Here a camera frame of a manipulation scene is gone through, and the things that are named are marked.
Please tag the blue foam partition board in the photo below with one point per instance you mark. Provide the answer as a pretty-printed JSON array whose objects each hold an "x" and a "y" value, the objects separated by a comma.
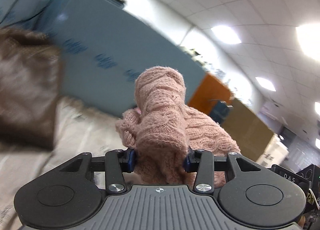
[{"x": 104, "y": 48}]

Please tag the brown cardboard panel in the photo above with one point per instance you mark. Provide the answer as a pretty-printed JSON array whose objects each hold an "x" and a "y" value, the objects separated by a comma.
[{"x": 250, "y": 133}]

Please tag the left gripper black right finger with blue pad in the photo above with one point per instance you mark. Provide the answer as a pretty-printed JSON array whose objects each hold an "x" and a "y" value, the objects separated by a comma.
[{"x": 204, "y": 164}]

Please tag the white cardboard box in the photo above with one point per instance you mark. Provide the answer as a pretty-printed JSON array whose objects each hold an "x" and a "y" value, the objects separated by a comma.
[{"x": 275, "y": 153}]

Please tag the pink knitted sweater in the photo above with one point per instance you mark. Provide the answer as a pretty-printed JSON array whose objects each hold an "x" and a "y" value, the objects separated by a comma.
[{"x": 163, "y": 128}]

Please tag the orange board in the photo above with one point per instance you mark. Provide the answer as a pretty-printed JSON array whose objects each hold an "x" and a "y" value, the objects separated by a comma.
[{"x": 209, "y": 92}]

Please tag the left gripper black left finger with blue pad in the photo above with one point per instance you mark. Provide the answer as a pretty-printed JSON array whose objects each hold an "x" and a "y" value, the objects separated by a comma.
[{"x": 113, "y": 164}]

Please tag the dark blue thermos bottle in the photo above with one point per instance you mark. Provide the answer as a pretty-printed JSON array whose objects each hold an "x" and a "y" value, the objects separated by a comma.
[{"x": 220, "y": 111}]

